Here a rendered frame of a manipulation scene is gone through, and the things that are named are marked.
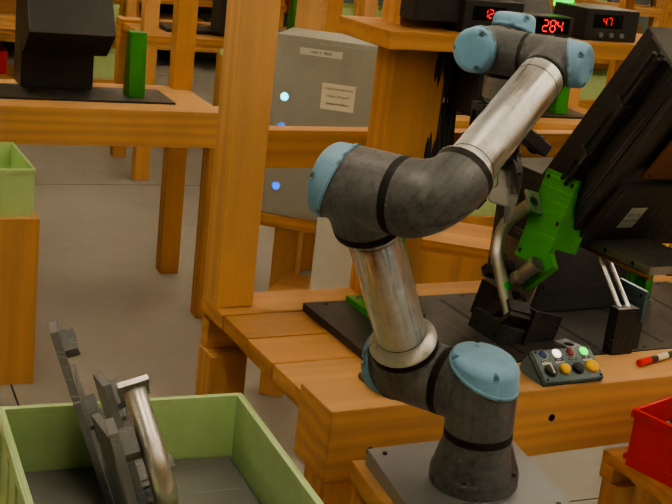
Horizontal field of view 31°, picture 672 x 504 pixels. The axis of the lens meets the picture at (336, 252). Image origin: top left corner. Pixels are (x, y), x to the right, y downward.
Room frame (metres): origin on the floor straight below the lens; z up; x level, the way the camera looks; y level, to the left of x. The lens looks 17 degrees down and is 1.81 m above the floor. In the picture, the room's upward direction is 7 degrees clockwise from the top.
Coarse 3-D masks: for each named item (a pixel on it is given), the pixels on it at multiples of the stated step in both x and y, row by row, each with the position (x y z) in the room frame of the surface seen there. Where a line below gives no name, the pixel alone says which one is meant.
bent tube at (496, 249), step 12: (528, 192) 2.61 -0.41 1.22; (528, 204) 2.59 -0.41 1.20; (540, 204) 2.61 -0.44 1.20; (516, 216) 2.62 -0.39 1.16; (504, 228) 2.64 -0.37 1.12; (492, 240) 2.65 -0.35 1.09; (504, 240) 2.65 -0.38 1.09; (492, 252) 2.63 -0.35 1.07; (492, 264) 2.61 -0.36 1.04; (504, 264) 2.61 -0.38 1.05; (504, 276) 2.58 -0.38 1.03; (504, 288) 2.55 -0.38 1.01; (504, 300) 2.53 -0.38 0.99; (504, 312) 2.51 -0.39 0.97
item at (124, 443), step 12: (108, 420) 1.36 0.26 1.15; (108, 432) 1.33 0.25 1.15; (120, 432) 1.35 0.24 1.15; (132, 432) 1.35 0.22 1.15; (120, 444) 1.33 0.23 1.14; (132, 444) 1.34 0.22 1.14; (120, 456) 1.33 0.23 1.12; (132, 456) 1.34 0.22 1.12; (120, 468) 1.33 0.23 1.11; (120, 480) 1.42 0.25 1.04; (132, 492) 1.33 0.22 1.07
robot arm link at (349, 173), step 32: (320, 160) 1.70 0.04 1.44; (352, 160) 1.68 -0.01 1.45; (384, 160) 1.67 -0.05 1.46; (320, 192) 1.69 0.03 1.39; (352, 192) 1.66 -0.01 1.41; (384, 192) 1.63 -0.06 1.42; (352, 224) 1.68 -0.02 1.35; (384, 224) 1.64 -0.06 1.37; (352, 256) 1.76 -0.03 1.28; (384, 256) 1.73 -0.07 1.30; (384, 288) 1.76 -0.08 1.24; (384, 320) 1.80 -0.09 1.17; (416, 320) 1.82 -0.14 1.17; (384, 352) 1.84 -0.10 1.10; (416, 352) 1.84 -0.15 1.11; (384, 384) 1.87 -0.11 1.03; (416, 384) 1.84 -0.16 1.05
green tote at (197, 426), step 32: (0, 416) 1.73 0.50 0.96; (32, 416) 1.78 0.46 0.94; (64, 416) 1.80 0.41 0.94; (160, 416) 1.86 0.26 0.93; (192, 416) 1.89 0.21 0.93; (224, 416) 1.91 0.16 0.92; (256, 416) 1.84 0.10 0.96; (0, 448) 1.72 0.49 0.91; (32, 448) 1.78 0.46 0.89; (64, 448) 1.80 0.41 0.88; (192, 448) 1.89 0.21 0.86; (224, 448) 1.91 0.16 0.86; (256, 448) 1.81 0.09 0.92; (0, 480) 1.72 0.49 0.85; (256, 480) 1.80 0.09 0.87; (288, 480) 1.67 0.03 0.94
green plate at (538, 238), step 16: (544, 176) 2.64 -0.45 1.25; (560, 176) 2.60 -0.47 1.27; (544, 192) 2.62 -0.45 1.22; (560, 192) 2.58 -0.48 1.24; (576, 192) 2.54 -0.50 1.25; (544, 208) 2.60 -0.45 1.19; (560, 208) 2.56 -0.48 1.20; (528, 224) 2.62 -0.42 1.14; (544, 224) 2.58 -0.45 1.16; (560, 224) 2.54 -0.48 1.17; (528, 240) 2.60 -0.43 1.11; (544, 240) 2.56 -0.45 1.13; (560, 240) 2.55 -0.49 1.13; (576, 240) 2.57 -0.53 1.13; (528, 256) 2.58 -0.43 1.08
